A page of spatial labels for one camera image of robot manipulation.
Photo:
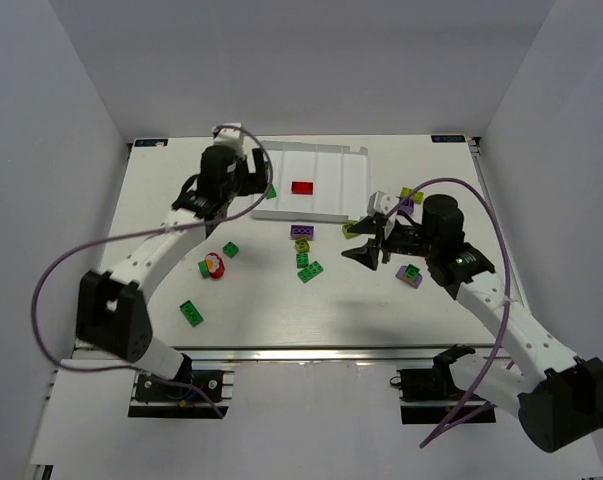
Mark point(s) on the purple 2x3 brick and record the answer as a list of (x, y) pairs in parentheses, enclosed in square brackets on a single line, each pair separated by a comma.
[(302, 231)]

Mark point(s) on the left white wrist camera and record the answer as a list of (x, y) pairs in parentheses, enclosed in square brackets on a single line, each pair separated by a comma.
[(230, 135)]

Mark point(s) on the lime brick near purple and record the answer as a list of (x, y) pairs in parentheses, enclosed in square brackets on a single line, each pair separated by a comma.
[(302, 245)]

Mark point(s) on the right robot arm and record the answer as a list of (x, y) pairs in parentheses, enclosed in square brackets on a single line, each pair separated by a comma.
[(556, 395)]

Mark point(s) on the green brick on purple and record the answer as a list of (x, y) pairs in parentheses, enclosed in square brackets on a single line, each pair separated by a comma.
[(411, 272)]

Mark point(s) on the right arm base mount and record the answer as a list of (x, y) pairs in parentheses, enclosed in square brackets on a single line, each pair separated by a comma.
[(428, 394)]

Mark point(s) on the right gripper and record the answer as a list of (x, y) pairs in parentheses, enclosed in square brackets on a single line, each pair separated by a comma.
[(383, 242)]

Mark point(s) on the green 2x4 brick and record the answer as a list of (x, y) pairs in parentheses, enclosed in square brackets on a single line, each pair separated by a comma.
[(310, 272)]

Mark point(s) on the purple rounded brick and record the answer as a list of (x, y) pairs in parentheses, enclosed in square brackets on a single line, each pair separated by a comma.
[(406, 208)]

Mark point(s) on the lime 2x4 brick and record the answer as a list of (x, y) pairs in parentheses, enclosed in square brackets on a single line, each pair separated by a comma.
[(413, 196)]

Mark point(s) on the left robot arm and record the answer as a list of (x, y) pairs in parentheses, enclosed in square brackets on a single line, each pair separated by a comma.
[(112, 313)]

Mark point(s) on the dark label sticker right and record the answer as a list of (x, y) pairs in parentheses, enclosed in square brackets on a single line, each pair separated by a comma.
[(448, 138)]

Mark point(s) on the red 2x4 brick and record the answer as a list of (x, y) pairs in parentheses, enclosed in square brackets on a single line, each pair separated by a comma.
[(302, 188)]

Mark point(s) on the green 2x3 brick front left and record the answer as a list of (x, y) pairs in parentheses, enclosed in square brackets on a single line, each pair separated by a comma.
[(191, 314)]

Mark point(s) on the purple curved brick with print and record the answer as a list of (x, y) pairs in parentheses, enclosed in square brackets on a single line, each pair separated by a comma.
[(415, 283)]

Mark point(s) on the red flower brick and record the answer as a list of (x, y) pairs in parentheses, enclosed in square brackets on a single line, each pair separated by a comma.
[(214, 265)]

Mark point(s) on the green 2x2 brick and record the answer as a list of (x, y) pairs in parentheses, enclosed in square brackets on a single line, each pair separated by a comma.
[(271, 193), (302, 260), (230, 249)]

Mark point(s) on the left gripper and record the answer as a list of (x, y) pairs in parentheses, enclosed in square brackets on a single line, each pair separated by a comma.
[(256, 170)]

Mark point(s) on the white divided sorting tray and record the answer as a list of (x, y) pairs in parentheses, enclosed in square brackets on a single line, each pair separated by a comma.
[(341, 178)]

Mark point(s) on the lime brick near tray corner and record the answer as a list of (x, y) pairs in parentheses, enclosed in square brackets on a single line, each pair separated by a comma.
[(347, 230)]

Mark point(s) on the aluminium table frame rail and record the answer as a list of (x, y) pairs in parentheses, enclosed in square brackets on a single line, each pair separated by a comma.
[(260, 308)]

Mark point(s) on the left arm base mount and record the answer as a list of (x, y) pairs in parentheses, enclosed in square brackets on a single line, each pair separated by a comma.
[(155, 400)]

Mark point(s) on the dark label sticker left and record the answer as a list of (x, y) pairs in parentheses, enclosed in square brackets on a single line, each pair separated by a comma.
[(150, 143)]

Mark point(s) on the dark label sticker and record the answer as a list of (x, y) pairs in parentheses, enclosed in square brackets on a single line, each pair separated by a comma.
[(448, 138), (150, 143)]

